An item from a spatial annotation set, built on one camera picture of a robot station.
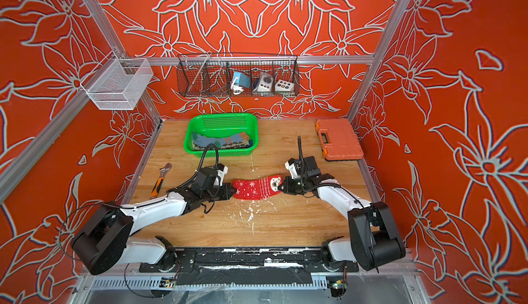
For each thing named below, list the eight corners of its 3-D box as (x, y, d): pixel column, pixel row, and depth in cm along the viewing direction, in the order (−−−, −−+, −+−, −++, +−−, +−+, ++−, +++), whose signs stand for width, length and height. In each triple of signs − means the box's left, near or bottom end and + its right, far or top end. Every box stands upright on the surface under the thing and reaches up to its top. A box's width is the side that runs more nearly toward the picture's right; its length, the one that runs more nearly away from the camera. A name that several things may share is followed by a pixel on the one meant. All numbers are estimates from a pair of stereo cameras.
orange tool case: (324, 160, 101) (325, 156, 98) (315, 123, 118) (316, 118, 115) (362, 160, 101) (365, 156, 98) (348, 123, 118) (350, 118, 115)
